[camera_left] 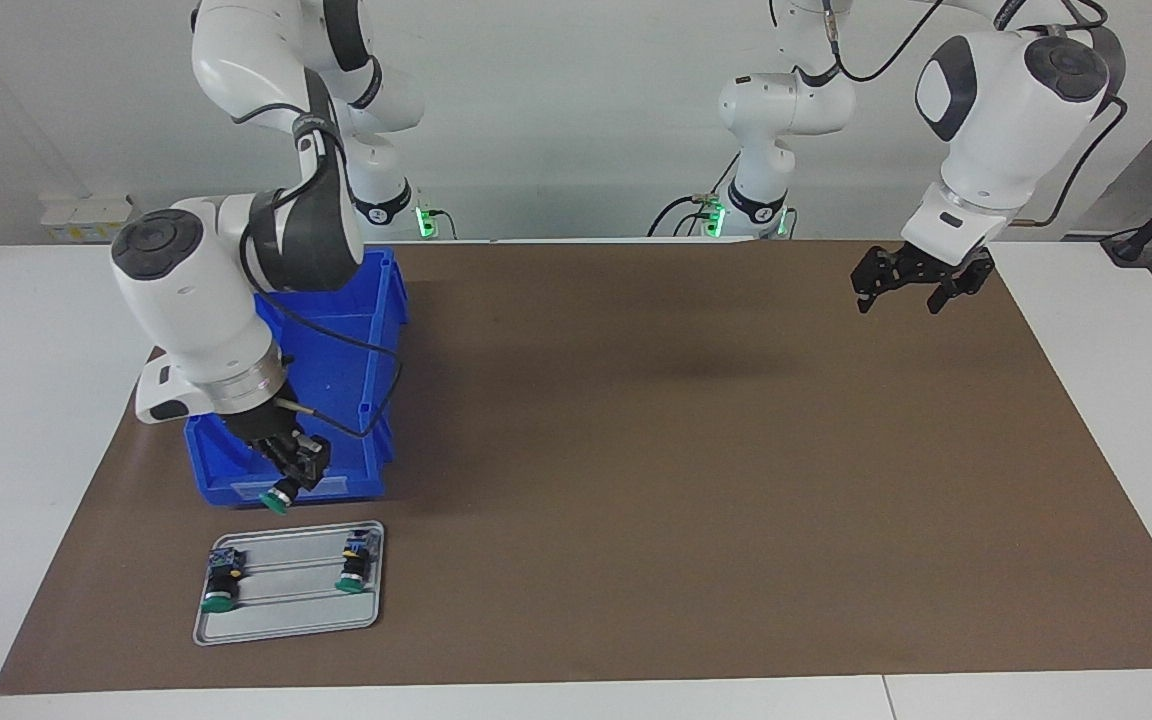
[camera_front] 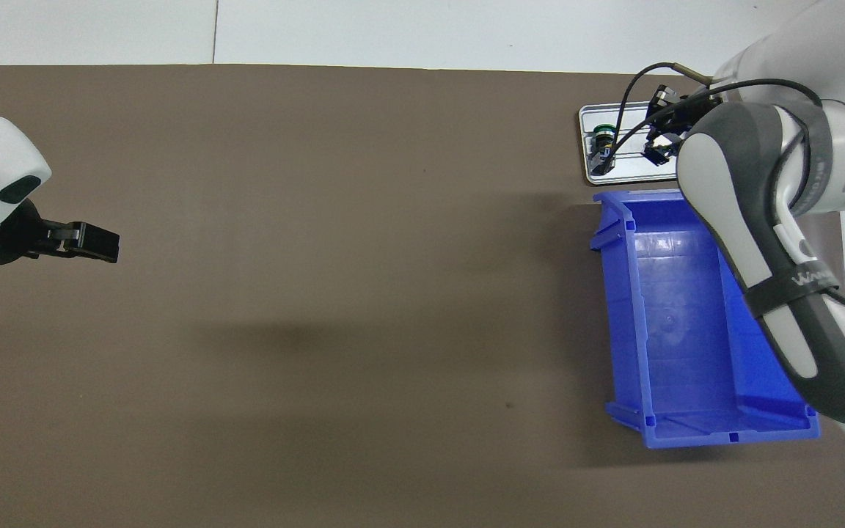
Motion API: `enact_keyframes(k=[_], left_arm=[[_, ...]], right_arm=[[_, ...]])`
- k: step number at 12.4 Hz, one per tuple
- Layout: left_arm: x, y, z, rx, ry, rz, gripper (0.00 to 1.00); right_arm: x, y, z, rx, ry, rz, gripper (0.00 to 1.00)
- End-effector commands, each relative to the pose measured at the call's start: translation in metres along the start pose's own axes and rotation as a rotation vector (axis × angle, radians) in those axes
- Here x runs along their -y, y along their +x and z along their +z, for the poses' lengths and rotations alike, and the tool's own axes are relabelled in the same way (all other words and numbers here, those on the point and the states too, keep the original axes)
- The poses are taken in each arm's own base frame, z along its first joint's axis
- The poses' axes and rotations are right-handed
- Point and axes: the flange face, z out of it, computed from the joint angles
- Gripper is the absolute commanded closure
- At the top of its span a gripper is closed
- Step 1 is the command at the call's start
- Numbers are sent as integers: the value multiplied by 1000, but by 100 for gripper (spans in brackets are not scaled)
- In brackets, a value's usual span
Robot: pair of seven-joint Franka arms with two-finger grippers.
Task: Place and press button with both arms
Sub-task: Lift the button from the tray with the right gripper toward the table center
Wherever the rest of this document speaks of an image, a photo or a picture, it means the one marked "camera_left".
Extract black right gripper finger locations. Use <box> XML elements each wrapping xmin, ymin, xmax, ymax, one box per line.
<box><xmin>270</xmin><ymin>439</ymin><xmax>310</xmax><ymax>492</ymax></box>
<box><xmin>297</xmin><ymin>434</ymin><xmax>333</xmax><ymax>492</ymax></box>

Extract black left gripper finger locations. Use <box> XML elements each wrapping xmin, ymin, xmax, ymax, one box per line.
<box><xmin>925</xmin><ymin>254</ymin><xmax>998</xmax><ymax>317</ymax></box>
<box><xmin>851</xmin><ymin>247</ymin><xmax>898</xmax><ymax>315</ymax></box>

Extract green push button switch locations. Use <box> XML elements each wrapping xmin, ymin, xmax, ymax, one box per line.
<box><xmin>200</xmin><ymin>547</ymin><xmax>246</xmax><ymax>615</ymax></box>
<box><xmin>335</xmin><ymin>530</ymin><xmax>382</xmax><ymax>595</ymax></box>
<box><xmin>258</xmin><ymin>478</ymin><xmax>303</xmax><ymax>516</ymax></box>

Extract blue plastic storage bin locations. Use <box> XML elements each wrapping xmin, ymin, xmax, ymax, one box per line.
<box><xmin>184</xmin><ymin>247</ymin><xmax>409</xmax><ymax>508</ymax></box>

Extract silver metal tray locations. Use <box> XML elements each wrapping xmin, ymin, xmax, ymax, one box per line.
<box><xmin>193</xmin><ymin>520</ymin><xmax>386</xmax><ymax>647</ymax></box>

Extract brown table mat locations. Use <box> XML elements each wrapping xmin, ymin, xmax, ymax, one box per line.
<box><xmin>0</xmin><ymin>238</ymin><xmax>1152</xmax><ymax>696</ymax></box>

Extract black arm base cable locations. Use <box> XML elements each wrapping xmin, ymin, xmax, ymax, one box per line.
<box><xmin>648</xmin><ymin>193</ymin><xmax>715</xmax><ymax>239</ymax></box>

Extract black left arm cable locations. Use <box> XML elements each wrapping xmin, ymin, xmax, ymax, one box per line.
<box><xmin>771</xmin><ymin>0</ymin><xmax>1132</xmax><ymax>229</ymax></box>

